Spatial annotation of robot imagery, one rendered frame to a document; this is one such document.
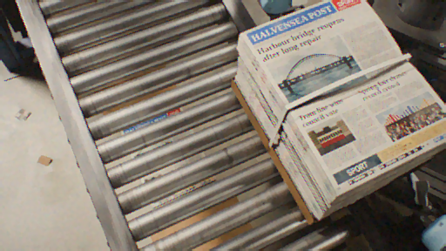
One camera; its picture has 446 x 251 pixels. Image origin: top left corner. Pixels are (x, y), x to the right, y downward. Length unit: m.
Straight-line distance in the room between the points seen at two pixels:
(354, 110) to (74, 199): 1.29
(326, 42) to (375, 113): 0.18
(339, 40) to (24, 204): 1.40
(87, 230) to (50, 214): 0.16
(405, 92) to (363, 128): 0.12
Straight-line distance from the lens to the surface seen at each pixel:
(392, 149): 0.87
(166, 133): 1.06
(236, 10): 1.25
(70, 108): 1.12
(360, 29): 0.98
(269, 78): 0.87
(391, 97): 0.92
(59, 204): 1.89
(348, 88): 0.90
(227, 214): 0.99
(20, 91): 2.14
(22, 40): 2.12
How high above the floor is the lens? 1.76
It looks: 65 degrees down
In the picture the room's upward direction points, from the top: 9 degrees clockwise
